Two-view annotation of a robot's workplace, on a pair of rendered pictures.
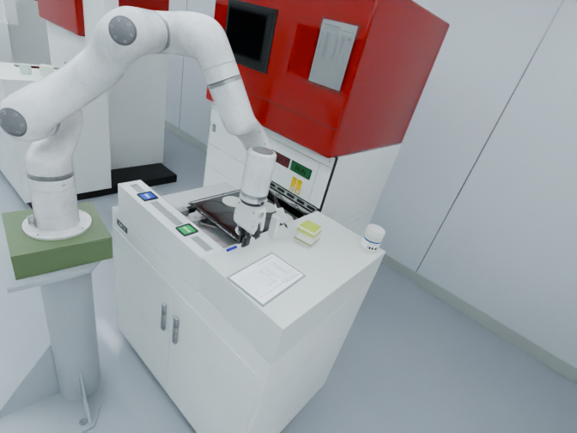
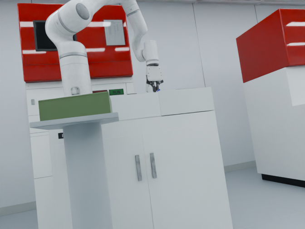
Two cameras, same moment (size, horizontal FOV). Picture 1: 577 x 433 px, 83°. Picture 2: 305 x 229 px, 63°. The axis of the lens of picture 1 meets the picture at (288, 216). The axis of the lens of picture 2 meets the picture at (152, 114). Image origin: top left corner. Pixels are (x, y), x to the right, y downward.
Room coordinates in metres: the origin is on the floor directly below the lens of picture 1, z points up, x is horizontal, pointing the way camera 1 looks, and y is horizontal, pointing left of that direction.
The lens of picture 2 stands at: (-0.07, 1.36, 0.72)
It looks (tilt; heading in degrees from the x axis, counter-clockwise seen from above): 5 degrees up; 310
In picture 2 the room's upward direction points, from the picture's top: 8 degrees counter-clockwise
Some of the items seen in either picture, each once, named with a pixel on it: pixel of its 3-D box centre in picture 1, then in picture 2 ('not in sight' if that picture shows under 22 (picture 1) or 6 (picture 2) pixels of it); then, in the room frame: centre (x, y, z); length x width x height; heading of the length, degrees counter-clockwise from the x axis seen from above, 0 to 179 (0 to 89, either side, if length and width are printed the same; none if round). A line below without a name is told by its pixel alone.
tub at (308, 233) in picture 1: (308, 233); not in sight; (1.04, -0.09, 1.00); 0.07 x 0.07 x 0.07; 65
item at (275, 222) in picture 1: (278, 220); (149, 90); (1.03, 0.03, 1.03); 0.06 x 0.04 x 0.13; 146
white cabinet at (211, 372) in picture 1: (227, 312); (137, 184); (1.12, 0.17, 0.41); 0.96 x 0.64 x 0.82; 56
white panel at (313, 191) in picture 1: (259, 163); (84, 104); (1.55, 0.21, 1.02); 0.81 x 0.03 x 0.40; 56
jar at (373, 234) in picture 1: (372, 239); not in sight; (1.11, -0.33, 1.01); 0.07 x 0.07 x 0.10
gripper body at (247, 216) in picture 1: (250, 212); (153, 72); (0.89, 0.12, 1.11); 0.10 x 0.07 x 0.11; 56
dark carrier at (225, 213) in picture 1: (248, 212); not in sight; (1.26, 0.17, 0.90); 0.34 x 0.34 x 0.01; 56
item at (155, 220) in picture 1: (166, 228); (110, 109); (0.99, 0.43, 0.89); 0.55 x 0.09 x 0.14; 56
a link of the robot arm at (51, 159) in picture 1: (52, 132); (65, 36); (0.88, 0.74, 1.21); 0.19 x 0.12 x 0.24; 4
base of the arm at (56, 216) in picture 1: (55, 199); (76, 80); (0.85, 0.73, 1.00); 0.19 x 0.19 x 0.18
